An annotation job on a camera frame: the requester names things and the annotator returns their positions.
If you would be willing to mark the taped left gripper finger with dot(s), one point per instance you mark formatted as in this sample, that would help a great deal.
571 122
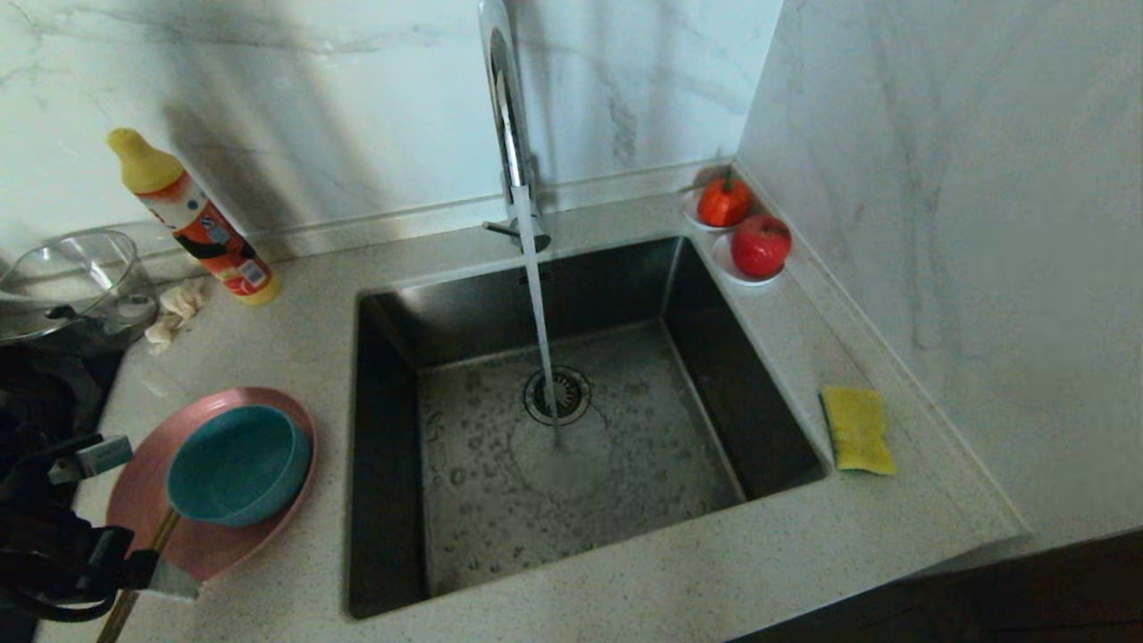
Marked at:
174 580

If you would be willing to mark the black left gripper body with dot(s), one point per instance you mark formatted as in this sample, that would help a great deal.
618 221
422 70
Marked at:
54 545

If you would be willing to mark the orange detergent bottle yellow cap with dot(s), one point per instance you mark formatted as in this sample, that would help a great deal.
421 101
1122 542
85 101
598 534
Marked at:
201 223

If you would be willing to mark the chrome kitchen faucet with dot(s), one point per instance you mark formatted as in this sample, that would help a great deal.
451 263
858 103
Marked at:
511 134

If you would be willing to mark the yellow sponge green backing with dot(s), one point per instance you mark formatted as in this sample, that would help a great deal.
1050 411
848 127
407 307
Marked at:
859 433

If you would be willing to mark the stainless steel sink basin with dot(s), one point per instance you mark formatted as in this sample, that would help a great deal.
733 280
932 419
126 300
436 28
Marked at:
679 473

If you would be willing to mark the pink plate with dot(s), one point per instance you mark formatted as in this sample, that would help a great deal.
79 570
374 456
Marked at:
147 482

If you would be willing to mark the teal bowl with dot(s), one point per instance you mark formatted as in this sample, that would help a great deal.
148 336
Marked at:
237 469

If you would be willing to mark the black stove cooktop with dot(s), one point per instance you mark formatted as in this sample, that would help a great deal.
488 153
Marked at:
45 384

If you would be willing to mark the clear glass jug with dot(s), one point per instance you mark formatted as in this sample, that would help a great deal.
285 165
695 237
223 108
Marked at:
80 281

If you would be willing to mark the crumpled beige tissue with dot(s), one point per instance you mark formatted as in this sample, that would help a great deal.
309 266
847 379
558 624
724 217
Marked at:
177 308

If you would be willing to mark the round metal drain strainer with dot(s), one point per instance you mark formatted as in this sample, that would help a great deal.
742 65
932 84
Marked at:
576 397

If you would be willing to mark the running water stream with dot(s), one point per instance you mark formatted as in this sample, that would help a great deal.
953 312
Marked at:
538 313

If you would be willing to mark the small white dish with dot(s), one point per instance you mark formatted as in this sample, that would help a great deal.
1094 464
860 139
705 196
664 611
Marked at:
688 211
724 266

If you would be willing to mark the red tomato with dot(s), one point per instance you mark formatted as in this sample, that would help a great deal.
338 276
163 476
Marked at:
723 202

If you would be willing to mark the red apple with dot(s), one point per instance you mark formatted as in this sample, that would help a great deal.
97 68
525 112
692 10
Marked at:
761 245

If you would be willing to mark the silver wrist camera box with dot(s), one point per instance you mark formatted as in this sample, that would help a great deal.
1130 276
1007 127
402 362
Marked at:
103 455

